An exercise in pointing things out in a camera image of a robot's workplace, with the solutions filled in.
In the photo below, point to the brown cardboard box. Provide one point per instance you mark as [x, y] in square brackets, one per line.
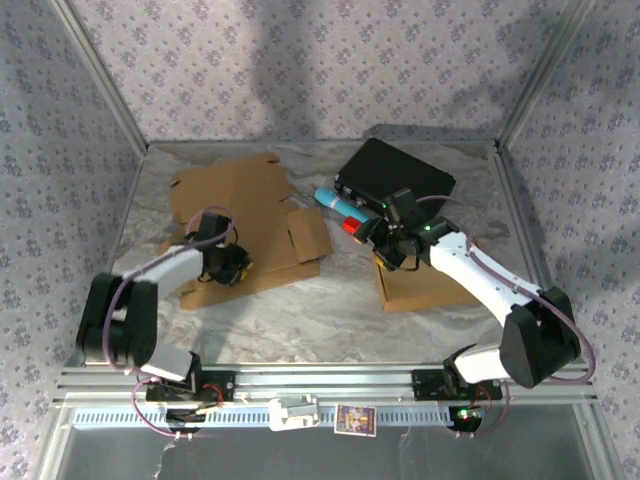
[235, 195]
[425, 290]

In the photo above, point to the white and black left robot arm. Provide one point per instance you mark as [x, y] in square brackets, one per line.
[170, 265]

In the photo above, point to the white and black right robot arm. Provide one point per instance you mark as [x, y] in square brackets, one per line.
[475, 272]

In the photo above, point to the small red cap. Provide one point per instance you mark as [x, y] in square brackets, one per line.
[351, 226]

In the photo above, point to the blue tube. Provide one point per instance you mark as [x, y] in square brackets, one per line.
[332, 200]

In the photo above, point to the black hard case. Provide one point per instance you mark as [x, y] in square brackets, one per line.
[395, 167]

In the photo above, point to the colourful printed card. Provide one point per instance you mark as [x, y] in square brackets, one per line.
[355, 420]

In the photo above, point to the black left controller board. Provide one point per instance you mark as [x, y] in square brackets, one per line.
[182, 416]

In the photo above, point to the black controller board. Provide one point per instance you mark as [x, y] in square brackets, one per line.
[182, 416]
[467, 422]

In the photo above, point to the black right controller board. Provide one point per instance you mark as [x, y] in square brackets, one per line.
[467, 422]

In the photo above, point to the aluminium side rail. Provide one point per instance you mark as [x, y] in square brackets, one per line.
[517, 210]

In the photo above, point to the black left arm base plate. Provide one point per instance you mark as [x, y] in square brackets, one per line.
[225, 387]

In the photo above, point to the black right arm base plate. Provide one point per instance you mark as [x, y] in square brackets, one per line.
[425, 385]

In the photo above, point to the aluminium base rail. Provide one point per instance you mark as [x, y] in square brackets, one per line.
[325, 380]

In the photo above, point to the white plastic bracket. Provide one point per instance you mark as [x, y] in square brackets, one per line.
[290, 415]

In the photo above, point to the aluminium frame post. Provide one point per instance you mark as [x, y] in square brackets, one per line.
[101, 75]
[544, 75]

